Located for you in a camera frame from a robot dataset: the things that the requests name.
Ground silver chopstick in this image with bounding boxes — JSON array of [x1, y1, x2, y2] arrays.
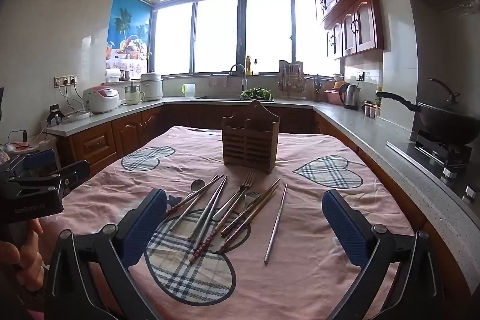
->
[[188, 177, 229, 240], [263, 183, 289, 265], [169, 175, 227, 232]]

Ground patterned end chopstick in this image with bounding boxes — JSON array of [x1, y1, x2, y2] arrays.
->
[[164, 175, 220, 216], [189, 184, 228, 264]]

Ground curved kitchen faucet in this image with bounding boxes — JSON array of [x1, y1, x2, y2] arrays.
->
[[229, 64, 248, 97]]

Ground small electric pot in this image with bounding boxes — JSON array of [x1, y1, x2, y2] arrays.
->
[[124, 81, 146, 106]]

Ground wooden utensil holder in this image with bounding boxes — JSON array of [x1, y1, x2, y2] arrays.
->
[[220, 100, 281, 174]]

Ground silver spoon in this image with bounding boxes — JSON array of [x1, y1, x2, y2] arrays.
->
[[165, 179, 205, 221]]

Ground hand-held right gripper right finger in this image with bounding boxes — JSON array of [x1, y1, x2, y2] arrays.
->
[[321, 189, 447, 320]]

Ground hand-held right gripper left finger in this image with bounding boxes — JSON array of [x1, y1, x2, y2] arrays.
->
[[44, 188, 168, 320]]

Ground steel kitchen sink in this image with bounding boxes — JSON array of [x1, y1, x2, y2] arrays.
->
[[189, 95, 274, 102]]

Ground blue fruit print blind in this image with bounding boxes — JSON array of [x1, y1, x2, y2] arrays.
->
[[106, 0, 151, 71]]

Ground pink heart print tablecloth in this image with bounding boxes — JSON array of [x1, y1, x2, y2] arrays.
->
[[56, 125, 417, 320]]

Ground gas stove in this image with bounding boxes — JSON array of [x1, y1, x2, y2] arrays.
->
[[386, 130, 480, 201]]

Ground white pink rice cooker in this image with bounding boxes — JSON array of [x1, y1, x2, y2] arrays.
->
[[82, 85, 121, 114]]

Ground small black gadget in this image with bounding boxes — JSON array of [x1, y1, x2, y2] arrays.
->
[[47, 104, 65, 126]]

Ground brown gold chopstick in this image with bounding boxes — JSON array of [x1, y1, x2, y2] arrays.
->
[[220, 178, 281, 234], [223, 181, 282, 238]]

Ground wooden dish rack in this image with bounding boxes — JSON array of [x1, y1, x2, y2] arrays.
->
[[277, 60, 306, 100]]

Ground black wok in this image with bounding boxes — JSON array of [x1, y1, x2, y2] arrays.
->
[[376, 78, 479, 145]]

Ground green leafy vegetables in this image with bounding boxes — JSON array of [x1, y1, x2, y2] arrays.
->
[[240, 88, 272, 100]]

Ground tall white cooker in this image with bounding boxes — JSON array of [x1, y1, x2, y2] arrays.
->
[[140, 72, 164, 101]]

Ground wall outlet with plugs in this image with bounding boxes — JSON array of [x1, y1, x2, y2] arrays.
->
[[54, 74, 79, 87]]

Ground white handle fork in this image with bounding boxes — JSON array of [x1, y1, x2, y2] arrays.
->
[[213, 172, 256, 221]]

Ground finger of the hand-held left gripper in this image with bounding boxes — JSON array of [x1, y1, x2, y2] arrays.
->
[[22, 148, 57, 177], [49, 160, 91, 199]]

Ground person's left hand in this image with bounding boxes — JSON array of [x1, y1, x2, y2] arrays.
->
[[0, 220, 46, 292]]

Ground steel electric kettle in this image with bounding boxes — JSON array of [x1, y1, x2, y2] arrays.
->
[[338, 82, 361, 110]]

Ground white hanging towel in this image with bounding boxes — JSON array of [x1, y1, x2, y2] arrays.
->
[[208, 73, 229, 88]]

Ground kitchen window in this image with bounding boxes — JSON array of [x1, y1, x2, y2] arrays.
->
[[152, 0, 338, 77]]

